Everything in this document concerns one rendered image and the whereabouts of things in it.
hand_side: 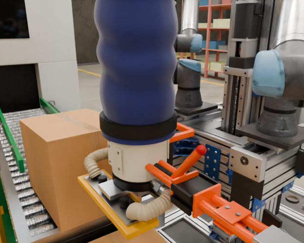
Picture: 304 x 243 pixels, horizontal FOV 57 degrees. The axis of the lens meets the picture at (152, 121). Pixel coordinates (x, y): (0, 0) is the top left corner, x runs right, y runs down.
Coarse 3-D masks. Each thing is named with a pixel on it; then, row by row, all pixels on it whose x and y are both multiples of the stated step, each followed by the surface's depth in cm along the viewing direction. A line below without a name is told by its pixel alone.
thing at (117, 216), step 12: (84, 180) 93; (96, 180) 92; (108, 180) 92; (96, 192) 86; (108, 204) 80; (120, 204) 78; (108, 216) 77; (120, 216) 75; (120, 228) 72; (132, 228) 71; (144, 228) 72
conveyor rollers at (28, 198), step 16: (16, 112) 303; (32, 112) 303; (0, 128) 257; (16, 128) 256; (16, 144) 224; (16, 176) 178; (32, 192) 158; (32, 208) 143; (32, 224) 134; (48, 224) 132
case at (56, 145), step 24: (24, 120) 153; (48, 120) 148; (72, 120) 144; (96, 120) 140; (24, 144) 156; (48, 144) 108; (72, 144) 114; (96, 144) 120; (48, 168) 114; (72, 168) 115; (48, 192) 124; (72, 192) 117; (72, 216) 119; (96, 216) 125
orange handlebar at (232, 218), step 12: (180, 132) 101; (192, 132) 102; (156, 168) 76; (168, 168) 76; (168, 180) 70; (204, 204) 61; (216, 204) 63; (228, 204) 60; (216, 216) 58; (228, 216) 56; (240, 216) 56; (252, 216) 57; (228, 228) 55; (240, 228) 54; (252, 228) 55; (264, 228) 54
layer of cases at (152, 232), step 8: (112, 232) 127; (120, 232) 127; (144, 232) 127; (152, 232) 127; (96, 240) 123; (104, 240) 123; (112, 240) 123; (120, 240) 123; (128, 240) 123; (136, 240) 123; (144, 240) 123; (152, 240) 123; (160, 240) 123
